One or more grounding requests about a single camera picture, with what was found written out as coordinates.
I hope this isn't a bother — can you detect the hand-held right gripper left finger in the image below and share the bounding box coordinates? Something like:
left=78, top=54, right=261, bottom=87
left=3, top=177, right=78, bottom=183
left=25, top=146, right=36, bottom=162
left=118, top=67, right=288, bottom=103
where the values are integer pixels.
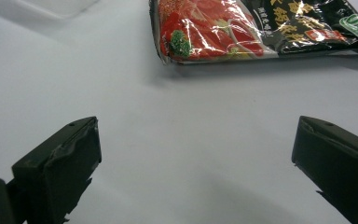
left=11, top=116, right=103, bottom=224

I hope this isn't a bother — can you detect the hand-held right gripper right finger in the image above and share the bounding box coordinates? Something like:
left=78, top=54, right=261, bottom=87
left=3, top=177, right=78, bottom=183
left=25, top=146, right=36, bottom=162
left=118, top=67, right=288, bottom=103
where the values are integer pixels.
left=291, top=115, right=358, bottom=224

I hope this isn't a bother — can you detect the red and black food packet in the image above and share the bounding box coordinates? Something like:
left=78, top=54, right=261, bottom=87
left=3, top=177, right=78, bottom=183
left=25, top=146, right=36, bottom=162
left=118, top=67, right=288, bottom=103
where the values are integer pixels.
left=148, top=0, right=358, bottom=65

